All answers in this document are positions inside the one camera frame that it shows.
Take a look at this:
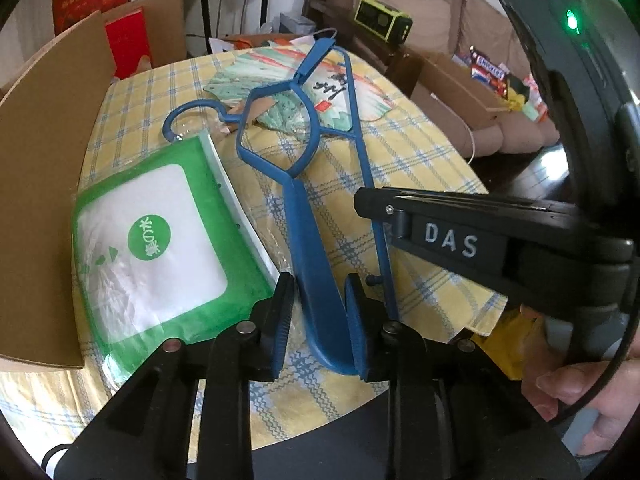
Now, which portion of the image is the red gift box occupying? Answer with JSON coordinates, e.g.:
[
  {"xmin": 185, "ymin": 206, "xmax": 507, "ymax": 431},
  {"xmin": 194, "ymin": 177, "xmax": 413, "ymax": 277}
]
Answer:
[{"xmin": 104, "ymin": 7, "xmax": 153, "ymax": 80}]

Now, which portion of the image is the green wet wipes pack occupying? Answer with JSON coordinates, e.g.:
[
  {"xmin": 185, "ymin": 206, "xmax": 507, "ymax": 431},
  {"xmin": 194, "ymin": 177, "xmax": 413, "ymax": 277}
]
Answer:
[{"xmin": 72, "ymin": 132, "xmax": 281, "ymax": 358}]

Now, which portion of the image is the small tan cushion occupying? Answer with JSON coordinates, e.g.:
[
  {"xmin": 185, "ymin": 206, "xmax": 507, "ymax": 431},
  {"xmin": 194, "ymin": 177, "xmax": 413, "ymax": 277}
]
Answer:
[{"xmin": 460, "ymin": 0, "xmax": 521, "ymax": 61}]

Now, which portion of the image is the yellow checked tablecloth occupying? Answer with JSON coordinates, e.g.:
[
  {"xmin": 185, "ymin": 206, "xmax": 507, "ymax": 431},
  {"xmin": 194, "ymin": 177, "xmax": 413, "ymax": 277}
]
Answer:
[{"xmin": 0, "ymin": 45, "xmax": 508, "ymax": 463}]

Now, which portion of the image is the person's right hand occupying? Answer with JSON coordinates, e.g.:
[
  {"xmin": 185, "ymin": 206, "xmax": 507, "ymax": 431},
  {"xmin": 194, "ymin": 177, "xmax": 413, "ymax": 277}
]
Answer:
[{"xmin": 536, "ymin": 360, "xmax": 628, "ymax": 443}]

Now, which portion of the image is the brown cardboard box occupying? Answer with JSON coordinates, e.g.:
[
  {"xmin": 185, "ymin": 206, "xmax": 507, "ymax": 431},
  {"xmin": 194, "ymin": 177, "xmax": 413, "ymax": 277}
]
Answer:
[{"xmin": 0, "ymin": 10, "xmax": 117, "ymax": 372}]

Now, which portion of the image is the yellow plastic bag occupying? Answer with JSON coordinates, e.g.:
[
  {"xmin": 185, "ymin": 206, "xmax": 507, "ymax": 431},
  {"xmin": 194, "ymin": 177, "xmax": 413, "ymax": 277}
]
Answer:
[{"xmin": 472, "ymin": 310, "xmax": 531, "ymax": 381}]

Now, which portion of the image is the brown sofa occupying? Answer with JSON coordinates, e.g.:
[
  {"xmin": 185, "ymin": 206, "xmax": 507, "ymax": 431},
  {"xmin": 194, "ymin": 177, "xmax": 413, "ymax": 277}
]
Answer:
[{"xmin": 302, "ymin": 0, "xmax": 566, "ymax": 158}]

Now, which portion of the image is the white cable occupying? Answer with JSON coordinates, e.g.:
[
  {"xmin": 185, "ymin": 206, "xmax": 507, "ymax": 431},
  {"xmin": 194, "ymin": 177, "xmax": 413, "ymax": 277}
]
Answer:
[{"xmin": 434, "ymin": 94, "xmax": 476, "ymax": 163}]

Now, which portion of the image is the green black radio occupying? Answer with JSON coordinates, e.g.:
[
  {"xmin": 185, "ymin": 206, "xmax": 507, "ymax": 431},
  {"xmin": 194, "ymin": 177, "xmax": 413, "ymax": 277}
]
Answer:
[{"xmin": 354, "ymin": 0, "xmax": 414, "ymax": 44}]

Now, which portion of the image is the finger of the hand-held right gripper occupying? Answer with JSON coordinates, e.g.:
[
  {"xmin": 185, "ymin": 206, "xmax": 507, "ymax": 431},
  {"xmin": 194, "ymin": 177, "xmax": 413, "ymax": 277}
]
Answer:
[{"xmin": 353, "ymin": 186, "xmax": 576, "ymax": 237}]

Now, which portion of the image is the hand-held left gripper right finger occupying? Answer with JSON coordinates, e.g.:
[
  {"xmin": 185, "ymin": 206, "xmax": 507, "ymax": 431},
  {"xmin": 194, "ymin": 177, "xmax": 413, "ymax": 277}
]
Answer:
[{"xmin": 344, "ymin": 272, "xmax": 583, "ymax": 480}]

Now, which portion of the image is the printed paper hand fan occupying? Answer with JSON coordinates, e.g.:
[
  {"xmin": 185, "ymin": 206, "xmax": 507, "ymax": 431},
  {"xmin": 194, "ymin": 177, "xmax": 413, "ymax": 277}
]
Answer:
[{"xmin": 207, "ymin": 42, "xmax": 398, "ymax": 133}]

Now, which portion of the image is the pile of snack packets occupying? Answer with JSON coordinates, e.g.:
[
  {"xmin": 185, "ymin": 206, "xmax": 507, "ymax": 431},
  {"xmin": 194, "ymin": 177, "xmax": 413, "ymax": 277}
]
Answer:
[{"xmin": 452, "ymin": 45, "xmax": 551, "ymax": 121}]

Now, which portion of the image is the shallow cardboard snack box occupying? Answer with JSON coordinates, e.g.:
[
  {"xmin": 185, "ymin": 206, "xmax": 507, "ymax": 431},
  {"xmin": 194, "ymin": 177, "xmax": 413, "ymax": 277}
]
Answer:
[{"xmin": 415, "ymin": 54, "xmax": 508, "ymax": 131}]

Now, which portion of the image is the blue plastic hanger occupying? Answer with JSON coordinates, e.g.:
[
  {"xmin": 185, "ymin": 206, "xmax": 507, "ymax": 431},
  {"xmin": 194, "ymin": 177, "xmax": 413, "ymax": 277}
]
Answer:
[{"xmin": 162, "ymin": 37, "xmax": 401, "ymax": 376}]

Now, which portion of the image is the dark grey round seat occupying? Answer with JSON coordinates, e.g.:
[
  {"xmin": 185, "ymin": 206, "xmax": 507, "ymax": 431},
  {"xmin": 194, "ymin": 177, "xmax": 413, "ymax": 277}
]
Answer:
[{"xmin": 250, "ymin": 392, "xmax": 401, "ymax": 480}]

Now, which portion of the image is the grey white box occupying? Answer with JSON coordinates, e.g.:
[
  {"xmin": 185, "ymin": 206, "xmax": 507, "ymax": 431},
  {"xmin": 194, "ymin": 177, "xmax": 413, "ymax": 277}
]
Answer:
[{"xmin": 279, "ymin": 14, "xmax": 318, "ymax": 37}]

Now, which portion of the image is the white paper bag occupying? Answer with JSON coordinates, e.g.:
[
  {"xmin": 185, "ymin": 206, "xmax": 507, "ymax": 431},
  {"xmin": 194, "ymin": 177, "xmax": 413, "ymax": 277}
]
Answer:
[{"xmin": 207, "ymin": 30, "xmax": 321, "ymax": 56}]

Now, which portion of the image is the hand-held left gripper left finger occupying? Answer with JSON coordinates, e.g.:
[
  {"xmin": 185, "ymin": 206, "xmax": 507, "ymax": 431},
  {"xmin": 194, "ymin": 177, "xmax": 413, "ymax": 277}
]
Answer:
[{"xmin": 52, "ymin": 272, "xmax": 296, "ymax": 480}]

